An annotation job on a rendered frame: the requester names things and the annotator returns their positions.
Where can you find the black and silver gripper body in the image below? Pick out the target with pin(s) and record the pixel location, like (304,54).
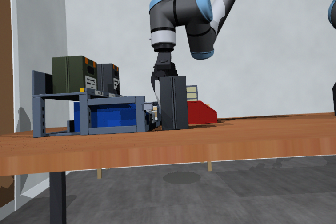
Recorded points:
(164,48)

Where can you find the dark blue metal shelf rack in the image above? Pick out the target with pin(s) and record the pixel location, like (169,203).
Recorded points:
(42,89)

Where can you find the red bin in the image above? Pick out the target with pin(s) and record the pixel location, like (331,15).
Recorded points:
(200,113)

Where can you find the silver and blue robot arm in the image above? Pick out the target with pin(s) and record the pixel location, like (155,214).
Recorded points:
(202,21)

